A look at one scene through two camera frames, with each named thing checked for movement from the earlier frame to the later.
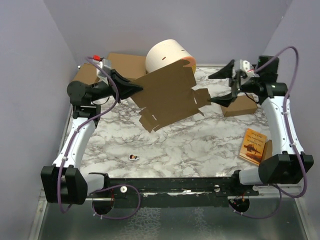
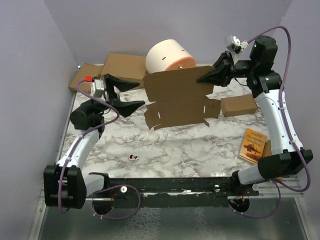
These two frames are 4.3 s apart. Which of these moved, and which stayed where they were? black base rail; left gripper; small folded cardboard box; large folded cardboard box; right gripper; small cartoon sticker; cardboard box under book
Moved: left gripper; right gripper
Stayed: small folded cardboard box; small cartoon sticker; cardboard box under book; large folded cardboard box; black base rail
